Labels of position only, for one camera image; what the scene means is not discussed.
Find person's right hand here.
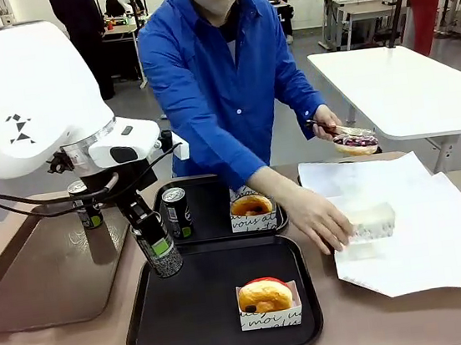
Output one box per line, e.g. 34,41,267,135
276,178,358,261

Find person's left forearm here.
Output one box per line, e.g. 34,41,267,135
271,55,330,124

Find golden glazed donut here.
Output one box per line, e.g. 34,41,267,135
229,192,275,220

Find donut in front paper box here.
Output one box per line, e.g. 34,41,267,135
234,277,306,332

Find person's left hand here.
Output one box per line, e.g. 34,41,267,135
309,102,344,143

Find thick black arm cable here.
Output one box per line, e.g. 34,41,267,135
0,168,123,212

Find white table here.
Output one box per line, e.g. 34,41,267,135
307,35,461,190

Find large white paper sheet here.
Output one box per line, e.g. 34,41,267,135
324,169,461,311

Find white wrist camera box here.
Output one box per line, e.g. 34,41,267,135
157,126,193,164

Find person in blue shirt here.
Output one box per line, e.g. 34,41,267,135
131,0,336,191

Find person's right forearm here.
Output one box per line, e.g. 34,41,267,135
181,89,302,218

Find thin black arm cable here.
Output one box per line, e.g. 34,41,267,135
13,140,191,223

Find donut in paper box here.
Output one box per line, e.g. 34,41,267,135
234,277,306,332
226,182,281,235

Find black Pepsi lime can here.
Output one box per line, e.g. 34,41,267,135
160,185,195,242
66,178,106,232
129,215,186,282

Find purple iced donut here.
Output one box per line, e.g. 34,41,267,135
332,129,382,160

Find golden donut with red icing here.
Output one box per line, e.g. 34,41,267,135
236,274,296,317

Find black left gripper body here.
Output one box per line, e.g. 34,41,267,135
108,180,164,238

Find seated person in black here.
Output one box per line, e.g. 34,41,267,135
104,0,148,19

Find metal serving tongs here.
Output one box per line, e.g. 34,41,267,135
306,111,377,145

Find grey background table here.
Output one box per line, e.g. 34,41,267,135
317,0,416,55

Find brown plastic serving tray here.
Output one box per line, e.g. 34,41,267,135
0,193,143,336

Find standing person in dark clothes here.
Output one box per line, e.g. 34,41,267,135
276,0,301,46

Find black plastic serving tray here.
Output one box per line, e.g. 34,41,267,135
114,229,327,345
149,166,291,250

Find person in black clothes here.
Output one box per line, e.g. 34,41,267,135
47,0,117,107

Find donut in rear paper box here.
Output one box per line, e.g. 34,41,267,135
226,182,281,235

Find white printed donut box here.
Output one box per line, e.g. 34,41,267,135
342,200,400,246

